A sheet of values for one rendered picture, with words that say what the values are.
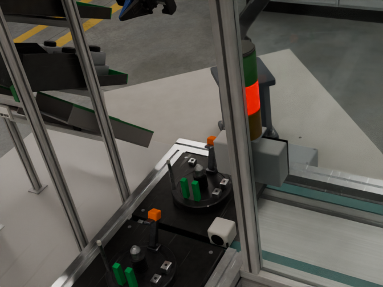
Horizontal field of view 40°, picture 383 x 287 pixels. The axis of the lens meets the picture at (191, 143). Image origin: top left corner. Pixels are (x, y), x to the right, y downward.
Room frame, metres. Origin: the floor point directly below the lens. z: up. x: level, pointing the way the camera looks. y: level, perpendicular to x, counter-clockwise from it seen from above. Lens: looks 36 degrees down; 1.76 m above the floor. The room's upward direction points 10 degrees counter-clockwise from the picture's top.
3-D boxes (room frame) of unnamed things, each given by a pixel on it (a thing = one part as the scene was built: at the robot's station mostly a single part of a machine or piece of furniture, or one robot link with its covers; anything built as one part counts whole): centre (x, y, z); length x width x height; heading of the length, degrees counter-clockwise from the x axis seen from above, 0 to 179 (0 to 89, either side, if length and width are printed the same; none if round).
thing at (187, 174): (0.91, -0.01, 0.98); 0.14 x 0.14 x 0.02
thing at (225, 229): (0.77, -0.03, 0.97); 0.05 x 0.05 x 0.04; 55
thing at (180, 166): (0.91, -0.01, 0.96); 0.24 x 0.24 x 0.02; 55
